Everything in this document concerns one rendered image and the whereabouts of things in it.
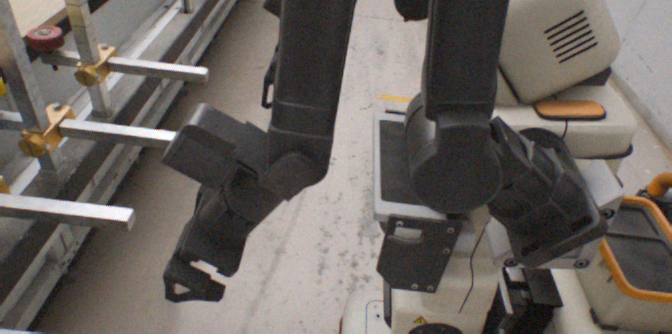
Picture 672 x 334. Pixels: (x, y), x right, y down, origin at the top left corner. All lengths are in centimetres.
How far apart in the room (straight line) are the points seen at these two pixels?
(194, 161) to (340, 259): 149
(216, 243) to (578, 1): 44
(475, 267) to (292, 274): 113
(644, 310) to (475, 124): 62
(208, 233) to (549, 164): 35
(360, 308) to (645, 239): 79
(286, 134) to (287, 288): 143
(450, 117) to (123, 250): 172
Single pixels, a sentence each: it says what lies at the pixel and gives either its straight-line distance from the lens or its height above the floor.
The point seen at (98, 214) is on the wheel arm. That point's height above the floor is 83.
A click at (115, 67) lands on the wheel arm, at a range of 137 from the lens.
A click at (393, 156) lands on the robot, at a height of 104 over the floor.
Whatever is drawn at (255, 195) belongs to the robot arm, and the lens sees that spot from 46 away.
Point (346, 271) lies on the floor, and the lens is 187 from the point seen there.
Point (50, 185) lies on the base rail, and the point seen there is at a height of 70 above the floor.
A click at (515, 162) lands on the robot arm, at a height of 125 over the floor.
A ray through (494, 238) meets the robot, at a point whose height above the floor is 112.
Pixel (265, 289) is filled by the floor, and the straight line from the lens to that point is 180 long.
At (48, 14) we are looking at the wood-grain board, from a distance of 155.
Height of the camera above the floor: 149
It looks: 38 degrees down
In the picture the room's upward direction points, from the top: 8 degrees clockwise
